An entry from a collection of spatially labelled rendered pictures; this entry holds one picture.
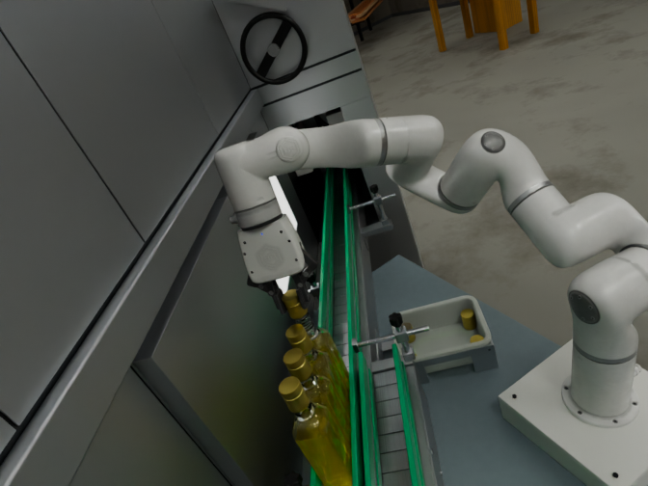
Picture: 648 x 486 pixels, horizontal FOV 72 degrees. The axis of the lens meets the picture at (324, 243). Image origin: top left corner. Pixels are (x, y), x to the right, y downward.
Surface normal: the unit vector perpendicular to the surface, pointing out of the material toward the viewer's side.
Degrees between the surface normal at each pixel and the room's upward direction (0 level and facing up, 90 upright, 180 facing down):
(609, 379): 90
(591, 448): 5
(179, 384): 90
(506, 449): 0
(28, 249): 90
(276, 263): 76
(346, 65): 90
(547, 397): 5
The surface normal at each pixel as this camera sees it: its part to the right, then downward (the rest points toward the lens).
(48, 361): 0.94, -0.28
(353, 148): -0.81, 0.22
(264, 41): -0.03, 0.53
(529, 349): -0.34, -0.80
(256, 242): -0.19, 0.29
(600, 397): -0.44, 0.58
